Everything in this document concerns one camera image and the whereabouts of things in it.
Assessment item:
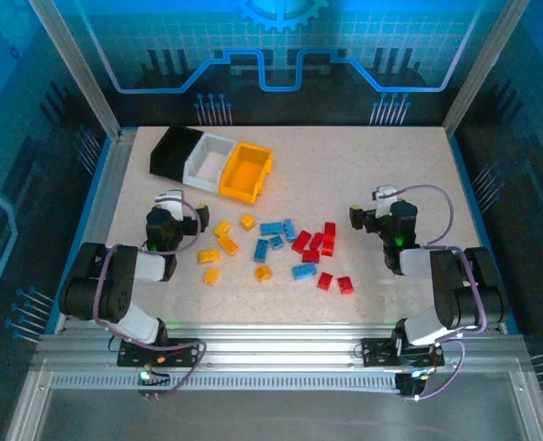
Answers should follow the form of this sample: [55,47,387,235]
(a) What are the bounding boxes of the white plastic bin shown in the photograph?
[182,132,238,193]

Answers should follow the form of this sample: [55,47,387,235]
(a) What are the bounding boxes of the yellow plastic bin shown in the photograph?
[219,142,275,204]

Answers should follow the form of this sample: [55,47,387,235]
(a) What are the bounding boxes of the black plastic bin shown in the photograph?
[149,124,207,187]

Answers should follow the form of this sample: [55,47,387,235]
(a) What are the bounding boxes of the grey metal front panel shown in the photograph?
[4,362,543,441]

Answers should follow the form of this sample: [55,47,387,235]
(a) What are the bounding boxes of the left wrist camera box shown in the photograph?
[154,190,185,221]

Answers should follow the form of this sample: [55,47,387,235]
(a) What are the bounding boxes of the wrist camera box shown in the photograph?
[372,185,399,220]
[154,190,185,221]

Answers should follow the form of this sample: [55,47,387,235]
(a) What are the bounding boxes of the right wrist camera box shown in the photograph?
[372,185,399,220]

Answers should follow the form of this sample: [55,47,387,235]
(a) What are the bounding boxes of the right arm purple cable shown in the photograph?
[390,184,489,403]

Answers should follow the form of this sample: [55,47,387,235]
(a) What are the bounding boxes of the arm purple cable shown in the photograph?
[91,190,208,401]
[390,184,489,403]

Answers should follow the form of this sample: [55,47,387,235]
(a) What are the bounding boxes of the aluminium side rail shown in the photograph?
[52,128,138,334]

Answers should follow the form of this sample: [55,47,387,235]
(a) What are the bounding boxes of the blue side rail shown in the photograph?
[447,130,520,335]

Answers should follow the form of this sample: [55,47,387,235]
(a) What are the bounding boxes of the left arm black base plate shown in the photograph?
[117,338,201,368]

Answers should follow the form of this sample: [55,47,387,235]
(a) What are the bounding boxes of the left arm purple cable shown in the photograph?
[91,190,208,401]

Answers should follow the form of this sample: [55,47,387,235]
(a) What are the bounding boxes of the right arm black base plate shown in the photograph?
[361,337,445,368]

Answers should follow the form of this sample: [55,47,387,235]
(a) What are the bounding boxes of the aluminium front rail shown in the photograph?
[34,321,532,368]

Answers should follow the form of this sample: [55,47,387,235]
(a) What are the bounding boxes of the slotted grey cable duct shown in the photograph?
[49,372,403,392]

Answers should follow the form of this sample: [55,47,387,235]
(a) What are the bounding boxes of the aluminium frame post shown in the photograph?
[28,0,124,142]
[441,0,529,137]

